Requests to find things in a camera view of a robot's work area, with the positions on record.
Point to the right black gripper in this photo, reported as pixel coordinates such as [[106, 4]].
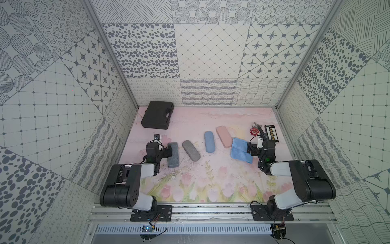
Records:
[[254, 148]]

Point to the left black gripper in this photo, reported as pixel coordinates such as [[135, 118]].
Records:
[[166, 151]]

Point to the blue microfiber cloth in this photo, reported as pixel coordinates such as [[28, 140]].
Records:
[[239, 151]]

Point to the pink eyeglass case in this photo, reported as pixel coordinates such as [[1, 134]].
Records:
[[224, 136]]

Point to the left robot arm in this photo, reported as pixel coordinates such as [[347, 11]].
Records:
[[122, 186]]

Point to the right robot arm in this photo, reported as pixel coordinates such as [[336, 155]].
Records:
[[310, 181]]

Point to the black plastic tool case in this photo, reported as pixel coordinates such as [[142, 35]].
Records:
[[158, 115]]

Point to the blue eyeglass case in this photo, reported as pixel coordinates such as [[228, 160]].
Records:
[[209, 141]]

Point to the black box with figures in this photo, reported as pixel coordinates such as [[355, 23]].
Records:
[[271, 133]]

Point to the left controller board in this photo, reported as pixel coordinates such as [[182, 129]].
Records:
[[147, 233]]

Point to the controller board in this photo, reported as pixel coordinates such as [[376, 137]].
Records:
[[147, 233], [278, 231]]

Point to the white vent grille strip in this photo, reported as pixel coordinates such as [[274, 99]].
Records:
[[187, 229]]

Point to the right controller board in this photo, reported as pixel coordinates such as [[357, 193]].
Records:
[[278, 231]]

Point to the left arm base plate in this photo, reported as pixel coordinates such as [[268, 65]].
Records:
[[159, 213]]

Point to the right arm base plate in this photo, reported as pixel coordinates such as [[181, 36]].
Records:
[[272, 212]]

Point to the aluminium rail frame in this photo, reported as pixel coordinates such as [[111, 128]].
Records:
[[226, 213]]

